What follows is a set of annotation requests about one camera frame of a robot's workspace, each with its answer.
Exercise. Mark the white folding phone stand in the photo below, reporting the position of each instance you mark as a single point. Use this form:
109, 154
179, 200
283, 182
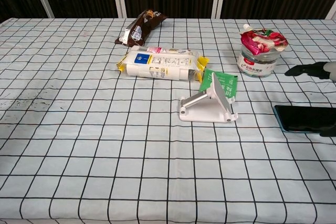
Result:
202, 111

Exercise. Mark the brown chocolate snack wrapper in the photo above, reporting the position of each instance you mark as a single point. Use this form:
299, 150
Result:
139, 30

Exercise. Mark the green sachet packet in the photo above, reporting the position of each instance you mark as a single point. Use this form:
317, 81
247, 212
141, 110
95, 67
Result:
228, 82

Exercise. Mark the red spout pouch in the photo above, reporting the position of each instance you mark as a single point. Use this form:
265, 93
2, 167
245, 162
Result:
262, 41

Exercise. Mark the black smartphone with blue edge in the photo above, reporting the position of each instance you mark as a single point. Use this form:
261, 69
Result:
302, 119

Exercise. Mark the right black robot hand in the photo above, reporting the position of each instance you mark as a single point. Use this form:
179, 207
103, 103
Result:
309, 69

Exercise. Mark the clear jar with white label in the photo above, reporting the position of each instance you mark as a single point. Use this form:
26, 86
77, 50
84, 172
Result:
257, 66

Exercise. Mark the white yellow snack package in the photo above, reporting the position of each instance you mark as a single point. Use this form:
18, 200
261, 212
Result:
157, 64

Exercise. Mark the white black checkered tablecloth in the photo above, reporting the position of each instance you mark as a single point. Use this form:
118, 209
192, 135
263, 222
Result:
131, 155

